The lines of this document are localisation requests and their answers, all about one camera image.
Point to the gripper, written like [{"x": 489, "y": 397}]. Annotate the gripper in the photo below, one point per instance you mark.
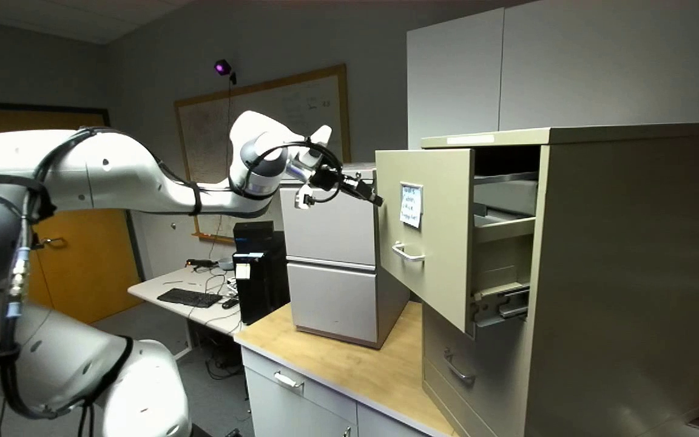
[{"x": 327, "y": 178}]

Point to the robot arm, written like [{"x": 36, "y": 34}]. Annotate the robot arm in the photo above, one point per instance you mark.
[{"x": 113, "y": 176}]

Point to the grey drawer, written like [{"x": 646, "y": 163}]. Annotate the grey drawer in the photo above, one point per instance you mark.
[
  {"x": 331, "y": 300},
  {"x": 331, "y": 230}
]

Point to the beige drawer with note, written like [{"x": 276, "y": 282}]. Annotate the beige drawer with note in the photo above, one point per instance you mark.
[{"x": 434, "y": 273}]

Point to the white counter drawer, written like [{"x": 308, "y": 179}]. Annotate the white counter drawer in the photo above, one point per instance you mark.
[{"x": 319, "y": 391}]

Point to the white paper note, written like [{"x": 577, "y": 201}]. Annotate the white paper note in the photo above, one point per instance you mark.
[{"x": 411, "y": 205}]

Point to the grey filing cabinet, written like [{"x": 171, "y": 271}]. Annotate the grey filing cabinet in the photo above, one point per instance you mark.
[{"x": 337, "y": 291}]

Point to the black computer tower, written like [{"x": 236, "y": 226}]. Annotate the black computer tower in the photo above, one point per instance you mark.
[{"x": 258, "y": 273}]

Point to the black computer mouse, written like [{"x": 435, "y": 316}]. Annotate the black computer mouse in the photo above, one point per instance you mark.
[{"x": 230, "y": 303}]

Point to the black keyboard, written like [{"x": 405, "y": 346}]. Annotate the black keyboard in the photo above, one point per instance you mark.
[{"x": 190, "y": 297}]

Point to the white desk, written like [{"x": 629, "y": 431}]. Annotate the white desk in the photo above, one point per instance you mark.
[{"x": 167, "y": 290}]

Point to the orange wooden door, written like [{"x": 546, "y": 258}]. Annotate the orange wooden door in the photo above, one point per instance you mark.
[{"x": 88, "y": 273}]

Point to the beige filing cabinet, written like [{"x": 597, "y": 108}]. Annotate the beige filing cabinet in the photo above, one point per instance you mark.
[{"x": 628, "y": 273}]

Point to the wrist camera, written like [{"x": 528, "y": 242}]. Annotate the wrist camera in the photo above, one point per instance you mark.
[{"x": 304, "y": 197}]

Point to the whiteboard with wooden frame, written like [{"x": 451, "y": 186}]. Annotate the whiteboard with wooden frame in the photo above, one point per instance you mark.
[{"x": 216, "y": 127}]

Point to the camera on mount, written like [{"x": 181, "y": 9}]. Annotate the camera on mount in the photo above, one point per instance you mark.
[{"x": 223, "y": 67}]

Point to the grey wall cabinets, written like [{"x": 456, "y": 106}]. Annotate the grey wall cabinets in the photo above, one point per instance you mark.
[{"x": 568, "y": 67}]

